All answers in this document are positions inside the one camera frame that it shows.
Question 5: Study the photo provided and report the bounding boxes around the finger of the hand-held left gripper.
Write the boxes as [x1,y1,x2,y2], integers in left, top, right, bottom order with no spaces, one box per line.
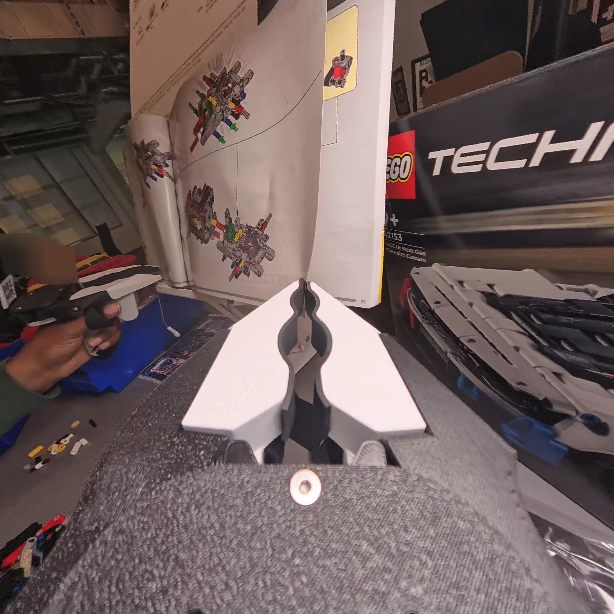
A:
[78,264,152,281]
[71,273,162,302]

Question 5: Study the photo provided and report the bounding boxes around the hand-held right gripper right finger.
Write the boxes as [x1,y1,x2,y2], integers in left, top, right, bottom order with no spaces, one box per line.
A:
[307,280,429,466]

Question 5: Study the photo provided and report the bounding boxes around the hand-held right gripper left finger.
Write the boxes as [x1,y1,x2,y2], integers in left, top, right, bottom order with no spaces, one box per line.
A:
[181,279,308,465]

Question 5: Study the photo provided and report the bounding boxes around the lego instruction booklet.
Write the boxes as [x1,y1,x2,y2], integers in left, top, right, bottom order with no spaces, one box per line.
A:
[124,0,396,375]

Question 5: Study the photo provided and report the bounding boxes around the person's left forearm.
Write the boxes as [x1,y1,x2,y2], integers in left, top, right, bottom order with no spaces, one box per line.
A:
[0,360,60,437]

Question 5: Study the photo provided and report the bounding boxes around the red and yellow lego panels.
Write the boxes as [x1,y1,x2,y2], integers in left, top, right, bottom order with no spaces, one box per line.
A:
[76,252,139,272]

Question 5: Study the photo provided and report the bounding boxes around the lego sticker sheet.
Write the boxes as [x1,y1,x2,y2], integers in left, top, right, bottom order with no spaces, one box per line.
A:
[139,314,233,384]

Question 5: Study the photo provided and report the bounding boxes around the scattered pale lego bits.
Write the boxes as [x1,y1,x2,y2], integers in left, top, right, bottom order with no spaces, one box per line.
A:
[23,419,99,474]

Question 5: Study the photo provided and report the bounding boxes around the black lego set box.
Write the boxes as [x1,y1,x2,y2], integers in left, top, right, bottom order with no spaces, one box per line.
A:
[381,43,614,533]

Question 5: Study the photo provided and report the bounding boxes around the person's left hand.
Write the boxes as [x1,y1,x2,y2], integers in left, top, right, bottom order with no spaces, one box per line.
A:
[5,302,122,395]

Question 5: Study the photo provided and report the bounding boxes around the blue plastic bin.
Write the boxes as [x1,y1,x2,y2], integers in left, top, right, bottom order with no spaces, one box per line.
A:
[0,292,208,395]

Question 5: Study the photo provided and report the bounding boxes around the heap of black red parts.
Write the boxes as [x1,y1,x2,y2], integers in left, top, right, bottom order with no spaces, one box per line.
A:
[0,513,68,595]

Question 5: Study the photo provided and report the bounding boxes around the clear plastic bag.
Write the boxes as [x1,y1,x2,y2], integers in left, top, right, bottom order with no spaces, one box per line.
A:
[530,508,614,614]

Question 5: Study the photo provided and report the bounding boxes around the printed marker card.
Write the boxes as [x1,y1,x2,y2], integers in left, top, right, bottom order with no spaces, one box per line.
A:
[412,57,435,111]
[391,66,409,116]

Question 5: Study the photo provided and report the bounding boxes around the brown cardboard box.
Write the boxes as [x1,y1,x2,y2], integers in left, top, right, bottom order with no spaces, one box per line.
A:
[422,50,523,108]

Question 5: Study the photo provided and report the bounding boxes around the thin white cable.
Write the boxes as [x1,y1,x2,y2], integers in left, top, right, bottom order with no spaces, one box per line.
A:
[157,288,181,337]

